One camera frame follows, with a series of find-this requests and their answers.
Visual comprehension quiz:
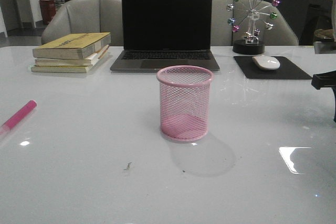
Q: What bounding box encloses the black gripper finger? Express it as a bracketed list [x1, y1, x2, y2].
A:
[311, 71, 336, 90]

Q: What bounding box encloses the pink highlighter pen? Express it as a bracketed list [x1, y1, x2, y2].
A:
[1, 100, 37, 140]

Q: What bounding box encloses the pink mesh pen holder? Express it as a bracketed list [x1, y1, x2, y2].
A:
[156, 65, 213, 142]

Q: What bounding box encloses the black mouse pad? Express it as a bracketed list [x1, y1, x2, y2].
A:
[234, 56, 312, 80]

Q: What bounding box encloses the white computer mouse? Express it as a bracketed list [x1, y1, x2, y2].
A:
[252, 55, 280, 70]

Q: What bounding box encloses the right grey armchair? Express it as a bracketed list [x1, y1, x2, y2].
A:
[211, 0, 299, 46]

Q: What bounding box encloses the grey armchair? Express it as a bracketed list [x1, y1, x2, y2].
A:
[41, 0, 123, 46]
[211, 0, 299, 46]

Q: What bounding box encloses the ferris wheel desk toy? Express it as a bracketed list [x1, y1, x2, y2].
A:
[226, 0, 281, 55]

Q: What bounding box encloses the grey laptop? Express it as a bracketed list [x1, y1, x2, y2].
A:
[110, 0, 219, 72]

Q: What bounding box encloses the middle cream book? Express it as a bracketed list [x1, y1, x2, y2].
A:
[35, 45, 109, 66]

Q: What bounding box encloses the cream book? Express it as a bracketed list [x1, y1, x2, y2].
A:
[35, 45, 109, 66]
[30, 55, 105, 73]

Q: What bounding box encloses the left grey armchair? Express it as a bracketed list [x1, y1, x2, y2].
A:
[41, 0, 123, 46]

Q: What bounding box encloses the top yellow book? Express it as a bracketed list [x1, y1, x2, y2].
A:
[33, 32, 111, 60]

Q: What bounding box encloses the bottom cream book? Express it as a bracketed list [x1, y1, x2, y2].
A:
[30, 55, 105, 73]

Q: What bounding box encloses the red bin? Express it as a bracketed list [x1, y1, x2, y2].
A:
[39, 0, 56, 25]

